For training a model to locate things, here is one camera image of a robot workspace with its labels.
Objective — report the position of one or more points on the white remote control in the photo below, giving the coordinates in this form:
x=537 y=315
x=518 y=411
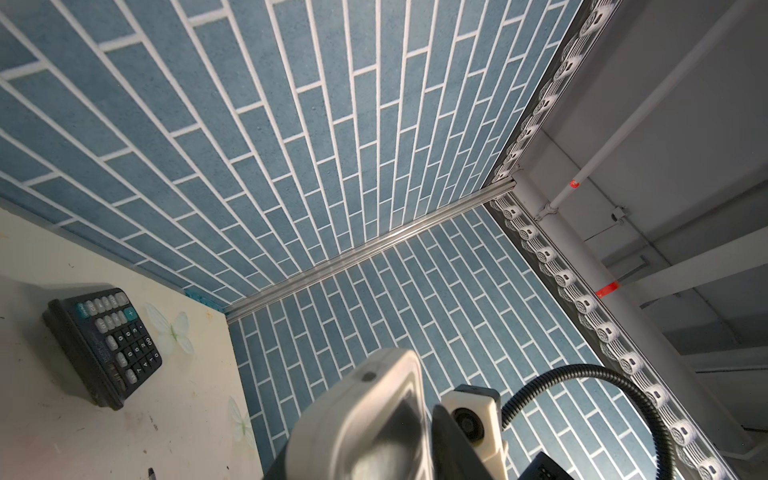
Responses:
x=372 y=424

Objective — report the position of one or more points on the black desk calculator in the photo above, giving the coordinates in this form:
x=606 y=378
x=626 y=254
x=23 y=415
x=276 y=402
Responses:
x=107 y=343

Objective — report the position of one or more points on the LED light strip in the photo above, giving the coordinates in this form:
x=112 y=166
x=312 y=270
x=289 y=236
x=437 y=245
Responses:
x=679 y=411

